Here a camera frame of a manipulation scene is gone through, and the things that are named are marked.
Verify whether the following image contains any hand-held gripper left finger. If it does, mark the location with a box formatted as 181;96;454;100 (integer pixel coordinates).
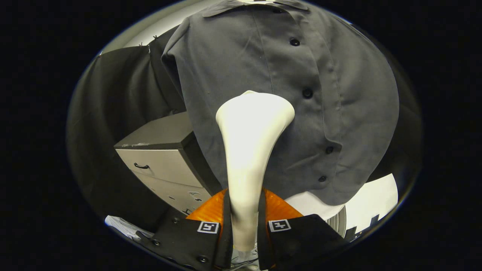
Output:
136;187;234;271

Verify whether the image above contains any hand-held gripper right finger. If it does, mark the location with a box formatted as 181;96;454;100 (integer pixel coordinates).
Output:
257;187;349;271

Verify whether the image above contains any white garment steamer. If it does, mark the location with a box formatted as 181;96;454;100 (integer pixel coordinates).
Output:
215;90;296;253

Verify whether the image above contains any grey button-up shirt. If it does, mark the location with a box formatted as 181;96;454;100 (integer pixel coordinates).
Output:
161;0;400;207

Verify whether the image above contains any white mannequin torso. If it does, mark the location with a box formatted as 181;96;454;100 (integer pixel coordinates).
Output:
284;190;346;222

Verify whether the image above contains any grey ribbed panel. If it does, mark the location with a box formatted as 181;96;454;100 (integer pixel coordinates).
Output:
326;206;348;238

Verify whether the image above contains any grey drawer cabinet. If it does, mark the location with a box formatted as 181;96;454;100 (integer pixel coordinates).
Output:
114;111;223;216

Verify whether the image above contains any white striped fabric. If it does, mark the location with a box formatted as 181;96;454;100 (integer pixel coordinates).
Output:
105;215;155;241

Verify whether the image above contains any white table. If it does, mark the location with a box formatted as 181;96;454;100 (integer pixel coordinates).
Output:
345;173;399;234

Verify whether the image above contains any black backdrop cloth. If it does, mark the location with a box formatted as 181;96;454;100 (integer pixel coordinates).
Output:
67;26;422;234

